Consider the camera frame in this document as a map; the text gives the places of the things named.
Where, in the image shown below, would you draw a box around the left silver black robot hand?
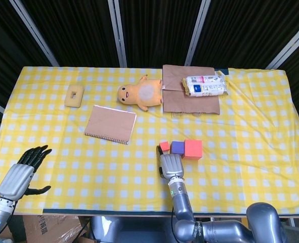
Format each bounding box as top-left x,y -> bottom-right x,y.
0,144 -> 53,203

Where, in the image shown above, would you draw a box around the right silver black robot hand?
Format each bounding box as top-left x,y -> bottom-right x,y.
156,146 -> 185,181

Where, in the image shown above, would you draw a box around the purple foam cube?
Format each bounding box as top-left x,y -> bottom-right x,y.
170,141 -> 186,155

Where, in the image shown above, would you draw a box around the large red foam cube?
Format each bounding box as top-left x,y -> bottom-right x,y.
182,139 -> 203,161

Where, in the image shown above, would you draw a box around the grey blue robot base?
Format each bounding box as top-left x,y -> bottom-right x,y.
88,216 -> 180,243

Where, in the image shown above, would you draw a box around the brown cardboard box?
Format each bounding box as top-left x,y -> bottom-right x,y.
20,215 -> 89,243

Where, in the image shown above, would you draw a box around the brown paper bag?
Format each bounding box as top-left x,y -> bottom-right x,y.
161,64 -> 221,115

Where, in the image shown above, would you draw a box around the yellow white checkered tablecloth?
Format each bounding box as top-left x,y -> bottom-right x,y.
0,66 -> 299,216

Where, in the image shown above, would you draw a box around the brown spiral notebook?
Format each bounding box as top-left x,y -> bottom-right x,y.
83,104 -> 137,145

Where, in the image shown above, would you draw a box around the yellow plush toy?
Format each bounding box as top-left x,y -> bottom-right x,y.
117,74 -> 164,111

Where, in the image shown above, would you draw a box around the white rolls in plastic pack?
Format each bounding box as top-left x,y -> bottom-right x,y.
181,70 -> 229,98

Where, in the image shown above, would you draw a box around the yellow sponge with hole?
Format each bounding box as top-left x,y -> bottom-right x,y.
64,85 -> 85,108

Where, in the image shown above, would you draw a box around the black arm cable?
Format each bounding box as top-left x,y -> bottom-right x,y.
170,206 -> 178,243

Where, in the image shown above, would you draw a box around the black printed arm strap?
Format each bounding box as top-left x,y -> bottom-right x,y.
193,220 -> 203,240

